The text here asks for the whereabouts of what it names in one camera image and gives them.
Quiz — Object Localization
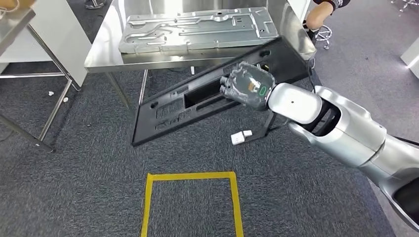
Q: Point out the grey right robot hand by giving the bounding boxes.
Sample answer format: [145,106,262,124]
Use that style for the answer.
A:
[219,61,277,111]

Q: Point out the black plastic plate bracket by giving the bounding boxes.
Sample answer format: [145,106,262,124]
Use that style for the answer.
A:
[131,37,310,147]

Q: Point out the stainless steel workbench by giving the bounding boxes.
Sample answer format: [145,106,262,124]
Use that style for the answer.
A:
[84,0,318,114]

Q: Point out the stamped sheet metal panel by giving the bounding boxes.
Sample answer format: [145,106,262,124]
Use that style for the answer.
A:
[118,6,280,55]

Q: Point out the person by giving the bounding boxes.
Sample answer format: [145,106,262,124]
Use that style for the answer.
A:
[301,0,351,34]

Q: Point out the white box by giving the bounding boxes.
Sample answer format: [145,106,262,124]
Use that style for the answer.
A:
[400,38,419,79]

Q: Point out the white cabinet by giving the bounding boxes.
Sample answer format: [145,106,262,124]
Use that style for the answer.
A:
[0,0,92,87]

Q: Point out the stainless steel table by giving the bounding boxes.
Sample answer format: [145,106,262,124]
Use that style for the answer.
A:
[0,7,82,154]

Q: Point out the tan object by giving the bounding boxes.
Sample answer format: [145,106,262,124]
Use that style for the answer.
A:
[0,0,36,10]

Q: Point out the black camera bracket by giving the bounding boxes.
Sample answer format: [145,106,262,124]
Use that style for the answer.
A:
[244,109,289,143]

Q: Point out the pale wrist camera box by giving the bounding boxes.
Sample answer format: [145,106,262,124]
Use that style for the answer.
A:
[230,129,253,146]

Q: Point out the thin black cable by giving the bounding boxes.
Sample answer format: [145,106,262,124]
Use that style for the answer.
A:
[306,59,317,94]

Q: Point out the black forearm cable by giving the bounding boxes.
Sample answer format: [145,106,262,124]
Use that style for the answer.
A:
[391,135,419,148]

